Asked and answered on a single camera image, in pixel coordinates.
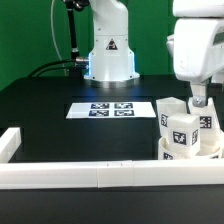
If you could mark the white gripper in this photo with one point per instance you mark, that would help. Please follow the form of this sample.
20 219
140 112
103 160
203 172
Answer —
197 44

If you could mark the white round stool seat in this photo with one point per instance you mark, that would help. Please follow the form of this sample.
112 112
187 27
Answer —
186 151

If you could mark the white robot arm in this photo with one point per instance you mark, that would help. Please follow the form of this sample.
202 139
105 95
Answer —
111 61

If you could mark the white U-shaped fence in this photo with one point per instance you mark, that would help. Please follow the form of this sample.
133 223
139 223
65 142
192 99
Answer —
102 174

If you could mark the white marker sheet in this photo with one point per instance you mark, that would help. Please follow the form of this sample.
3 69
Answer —
111 110

